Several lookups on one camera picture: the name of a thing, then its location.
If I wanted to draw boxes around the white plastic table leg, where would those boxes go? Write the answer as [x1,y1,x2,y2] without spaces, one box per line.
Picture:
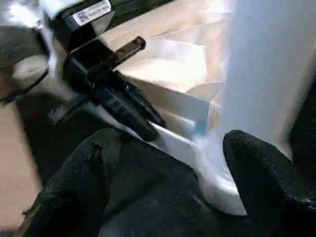
[217,0,316,163]

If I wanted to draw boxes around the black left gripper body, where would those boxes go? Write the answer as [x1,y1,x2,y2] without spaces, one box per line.
[48,36,147,125]

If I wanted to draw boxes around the white plastic table top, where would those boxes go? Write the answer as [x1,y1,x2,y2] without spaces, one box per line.
[103,0,247,217]

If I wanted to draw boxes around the black work mat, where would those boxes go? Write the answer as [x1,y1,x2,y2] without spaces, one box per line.
[14,93,316,237]

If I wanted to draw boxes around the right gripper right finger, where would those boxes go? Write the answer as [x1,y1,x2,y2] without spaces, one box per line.
[222,129,316,237]

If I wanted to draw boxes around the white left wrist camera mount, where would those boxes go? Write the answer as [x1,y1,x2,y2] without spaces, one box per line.
[37,0,116,84]

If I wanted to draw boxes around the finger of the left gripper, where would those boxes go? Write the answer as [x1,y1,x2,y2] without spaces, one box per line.
[112,71,166,127]
[95,91,159,142]

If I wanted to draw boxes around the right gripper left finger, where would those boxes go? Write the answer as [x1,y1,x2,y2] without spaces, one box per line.
[21,128,124,237]

